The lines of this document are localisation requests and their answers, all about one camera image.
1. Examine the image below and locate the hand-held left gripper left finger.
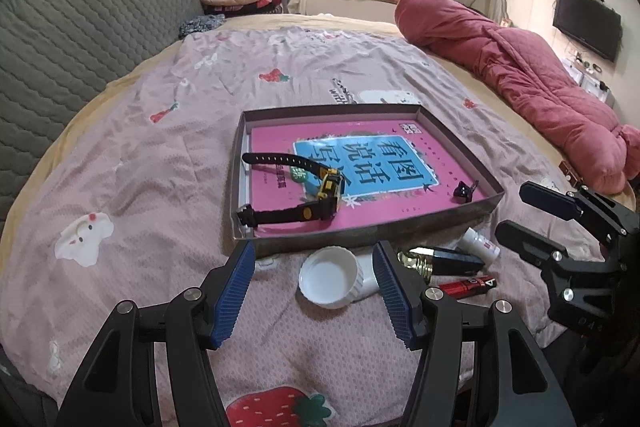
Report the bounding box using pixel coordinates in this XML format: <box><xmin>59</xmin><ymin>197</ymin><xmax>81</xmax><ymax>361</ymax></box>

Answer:
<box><xmin>55</xmin><ymin>239</ymin><xmax>257</xmax><ymax>427</ymax></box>

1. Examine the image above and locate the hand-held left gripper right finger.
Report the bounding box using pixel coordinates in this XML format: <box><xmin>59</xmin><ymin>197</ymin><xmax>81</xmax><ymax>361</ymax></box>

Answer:
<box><xmin>371</xmin><ymin>241</ymin><xmax>581</xmax><ymax>427</ymax></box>

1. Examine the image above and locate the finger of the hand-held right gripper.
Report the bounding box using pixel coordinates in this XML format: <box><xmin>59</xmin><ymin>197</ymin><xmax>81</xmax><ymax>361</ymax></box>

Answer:
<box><xmin>495</xmin><ymin>219</ymin><xmax>626</xmax><ymax>335</ymax></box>
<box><xmin>519</xmin><ymin>181</ymin><xmax>640</xmax><ymax>248</ymax></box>

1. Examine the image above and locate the small white bottle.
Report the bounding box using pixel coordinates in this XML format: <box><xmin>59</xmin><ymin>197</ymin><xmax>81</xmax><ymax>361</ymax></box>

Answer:
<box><xmin>456</xmin><ymin>228</ymin><xmax>502</xmax><ymax>259</ymax></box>

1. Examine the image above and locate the white ribbed jar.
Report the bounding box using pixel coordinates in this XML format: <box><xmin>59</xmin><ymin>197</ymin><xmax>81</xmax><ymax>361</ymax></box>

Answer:
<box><xmin>298</xmin><ymin>246</ymin><xmax>381</xmax><ymax>309</ymax></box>

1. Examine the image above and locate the black and gold lipstick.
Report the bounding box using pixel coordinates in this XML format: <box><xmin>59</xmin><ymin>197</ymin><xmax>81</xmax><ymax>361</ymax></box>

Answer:
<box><xmin>397</xmin><ymin>247</ymin><xmax>486</xmax><ymax>280</ymax></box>

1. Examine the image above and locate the grey cardboard box tray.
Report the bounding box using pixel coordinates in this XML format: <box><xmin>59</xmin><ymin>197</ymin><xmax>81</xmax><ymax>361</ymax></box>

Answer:
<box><xmin>231</xmin><ymin>103</ymin><xmax>505</xmax><ymax>258</ymax></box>

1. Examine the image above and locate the black and yellow wristwatch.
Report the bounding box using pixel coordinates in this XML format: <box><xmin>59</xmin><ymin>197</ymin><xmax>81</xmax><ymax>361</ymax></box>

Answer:
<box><xmin>235</xmin><ymin>152</ymin><xmax>346</xmax><ymax>228</ymax></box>

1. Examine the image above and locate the pink quilted comforter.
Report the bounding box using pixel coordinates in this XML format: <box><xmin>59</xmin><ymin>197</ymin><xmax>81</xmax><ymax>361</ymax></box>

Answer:
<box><xmin>394</xmin><ymin>0</ymin><xmax>636</xmax><ymax>195</ymax></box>

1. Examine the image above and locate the white cabinet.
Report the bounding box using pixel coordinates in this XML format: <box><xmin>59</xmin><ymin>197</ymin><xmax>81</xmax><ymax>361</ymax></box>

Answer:
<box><xmin>562</xmin><ymin>52</ymin><xmax>616</xmax><ymax>108</ymax></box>

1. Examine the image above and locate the pink and blue book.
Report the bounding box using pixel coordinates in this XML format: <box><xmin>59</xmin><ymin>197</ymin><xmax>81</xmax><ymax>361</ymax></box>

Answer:
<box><xmin>248</xmin><ymin>121</ymin><xmax>493</xmax><ymax>239</ymax></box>

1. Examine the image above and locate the dark patterned cloth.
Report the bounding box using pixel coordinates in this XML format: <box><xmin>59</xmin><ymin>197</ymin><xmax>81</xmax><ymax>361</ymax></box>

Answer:
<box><xmin>179</xmin><ymin>13</ymin><xmax>226</xmax><ymax>40</ymax></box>

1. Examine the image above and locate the grey quilted headboard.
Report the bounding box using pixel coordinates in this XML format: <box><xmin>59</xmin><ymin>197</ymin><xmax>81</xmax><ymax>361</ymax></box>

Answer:
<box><xmin>0</xmin><ymin>0</ymin><xmax>205</xmax><ymax>228</ymax></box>

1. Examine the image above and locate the black wall television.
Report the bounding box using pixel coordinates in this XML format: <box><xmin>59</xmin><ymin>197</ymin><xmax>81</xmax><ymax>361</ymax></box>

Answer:
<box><xmin>552</xmin><ymin>0</ymin><xmax>622</xmax><ymax>62</ymax></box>

